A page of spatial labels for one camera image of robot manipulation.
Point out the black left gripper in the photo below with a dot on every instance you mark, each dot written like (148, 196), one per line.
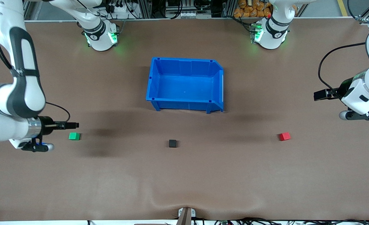
(337, 92)

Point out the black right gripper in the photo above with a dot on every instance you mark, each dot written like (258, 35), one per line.
(48, 125)

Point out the small green cube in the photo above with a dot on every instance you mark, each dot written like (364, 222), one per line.
(74, 136)

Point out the small red cube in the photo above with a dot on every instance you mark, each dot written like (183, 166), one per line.
(285, 136)

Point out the small black cube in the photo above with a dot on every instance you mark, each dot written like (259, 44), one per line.
(172, 143)

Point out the brown table mat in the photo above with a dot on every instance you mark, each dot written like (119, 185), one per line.
(109, 175)

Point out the orange packet pile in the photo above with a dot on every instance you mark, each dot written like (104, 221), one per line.
(250, 11)

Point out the blue plastic storage bin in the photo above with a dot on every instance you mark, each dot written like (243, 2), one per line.
(184, 87)

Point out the white power strip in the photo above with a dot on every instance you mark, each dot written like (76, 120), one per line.
(122, 8)

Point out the metal table edge clamp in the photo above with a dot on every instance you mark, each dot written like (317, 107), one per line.
(186, 215)

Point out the white connector strip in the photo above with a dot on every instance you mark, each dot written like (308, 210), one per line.
(194, 14)

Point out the metal corner bracket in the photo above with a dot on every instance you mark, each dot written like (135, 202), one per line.
(363, 20)

